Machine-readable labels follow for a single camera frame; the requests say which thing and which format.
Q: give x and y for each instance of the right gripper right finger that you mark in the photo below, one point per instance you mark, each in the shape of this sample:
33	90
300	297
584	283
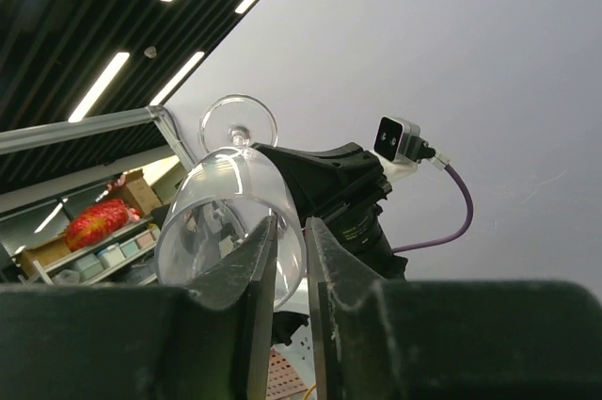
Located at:
375	338

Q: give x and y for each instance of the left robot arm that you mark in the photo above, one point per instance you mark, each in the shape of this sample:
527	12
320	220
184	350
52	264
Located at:
365	239

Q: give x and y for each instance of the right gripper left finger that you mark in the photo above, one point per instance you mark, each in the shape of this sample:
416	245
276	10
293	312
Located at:
209	339

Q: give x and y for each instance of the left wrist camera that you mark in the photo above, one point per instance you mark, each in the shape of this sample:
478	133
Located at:
400	148

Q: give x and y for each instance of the clear flute glass front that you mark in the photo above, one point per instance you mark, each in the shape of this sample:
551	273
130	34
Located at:
226	195

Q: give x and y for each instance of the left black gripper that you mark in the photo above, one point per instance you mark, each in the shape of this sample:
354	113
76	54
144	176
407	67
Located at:
344	183

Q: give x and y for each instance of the gold wire glass rack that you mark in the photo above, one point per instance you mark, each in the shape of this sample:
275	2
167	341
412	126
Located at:
309	392

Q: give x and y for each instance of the pink plastic basket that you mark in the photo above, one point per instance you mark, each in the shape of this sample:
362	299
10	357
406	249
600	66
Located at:
283	381

